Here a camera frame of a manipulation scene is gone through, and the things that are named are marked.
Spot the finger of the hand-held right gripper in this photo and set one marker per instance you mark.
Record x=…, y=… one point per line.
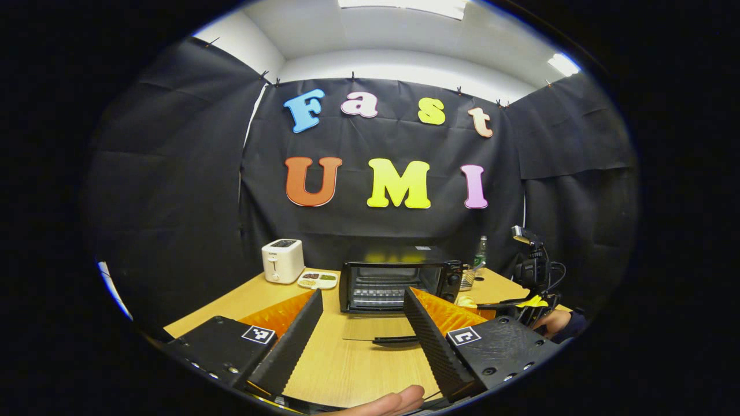
x=509, y=304

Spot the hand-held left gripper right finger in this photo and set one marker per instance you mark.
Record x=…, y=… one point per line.
x=430, y=341

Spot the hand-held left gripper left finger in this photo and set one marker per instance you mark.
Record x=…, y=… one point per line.
x=295, y=346

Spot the black electric oven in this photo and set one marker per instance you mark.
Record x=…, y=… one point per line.
x=448, y=280

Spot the metal oven rack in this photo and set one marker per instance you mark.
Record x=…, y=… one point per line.
x=378, y=294

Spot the clear water bottle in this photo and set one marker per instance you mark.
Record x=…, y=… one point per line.
x=480, y=257

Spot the white divided snack dish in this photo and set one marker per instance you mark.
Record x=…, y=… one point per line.
x=318, y=280

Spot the white toaster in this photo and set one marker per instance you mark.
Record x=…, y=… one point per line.
x=282, y=261

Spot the black backdrop cloth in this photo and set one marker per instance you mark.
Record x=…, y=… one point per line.
x=393, y=144

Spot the ceiling light panel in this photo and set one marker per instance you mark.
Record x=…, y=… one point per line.
x=404, y=7
x=563, y=63

